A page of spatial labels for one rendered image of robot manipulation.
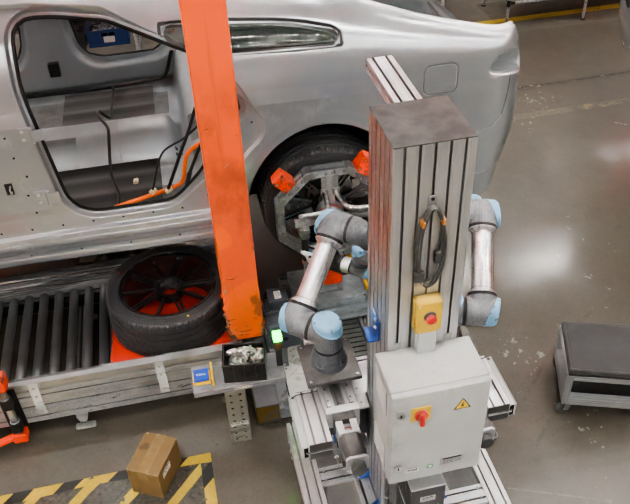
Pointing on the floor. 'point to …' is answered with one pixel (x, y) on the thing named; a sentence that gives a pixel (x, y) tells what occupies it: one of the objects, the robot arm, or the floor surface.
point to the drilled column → (238, 415)
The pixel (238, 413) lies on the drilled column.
